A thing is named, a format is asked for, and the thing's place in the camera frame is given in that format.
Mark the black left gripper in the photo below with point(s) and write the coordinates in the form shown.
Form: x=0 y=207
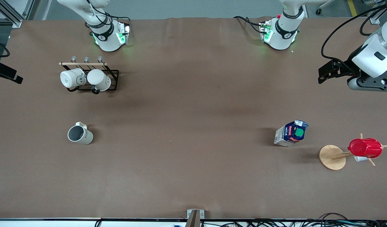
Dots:
x=347 y=67

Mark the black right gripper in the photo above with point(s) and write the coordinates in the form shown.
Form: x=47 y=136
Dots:
x=1 y=71

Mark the blue white milk carton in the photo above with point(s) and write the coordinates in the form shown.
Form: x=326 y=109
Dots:
x=289 y=134

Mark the cream mug with grey inside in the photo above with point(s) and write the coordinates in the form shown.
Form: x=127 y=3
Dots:
x=84 y=137

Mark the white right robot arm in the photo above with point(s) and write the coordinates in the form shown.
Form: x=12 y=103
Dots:
x=108 y=41

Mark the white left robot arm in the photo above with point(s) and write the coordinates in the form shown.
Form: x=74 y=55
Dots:
x=283 y=34

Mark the red plastic cup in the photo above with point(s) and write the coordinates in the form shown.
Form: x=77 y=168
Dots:
x=365 y=148

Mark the small white cup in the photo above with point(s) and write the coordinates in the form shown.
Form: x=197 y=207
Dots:
x=359 y=159

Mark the white mug with round logo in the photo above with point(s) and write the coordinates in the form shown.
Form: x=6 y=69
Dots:
x=70 y=78

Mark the plain white mug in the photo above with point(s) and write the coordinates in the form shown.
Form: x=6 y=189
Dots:
x=99 y=78

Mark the wooden mug tree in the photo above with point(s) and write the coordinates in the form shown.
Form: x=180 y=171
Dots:
x=332 y=157

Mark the brown table cover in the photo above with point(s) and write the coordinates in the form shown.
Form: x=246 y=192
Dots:
x=193 y=176

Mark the aluminium frame profile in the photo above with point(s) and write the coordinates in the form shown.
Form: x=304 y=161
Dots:
x=375 y=19
x=9 y=14

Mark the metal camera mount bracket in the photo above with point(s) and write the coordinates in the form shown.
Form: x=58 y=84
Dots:
x=195 y=214

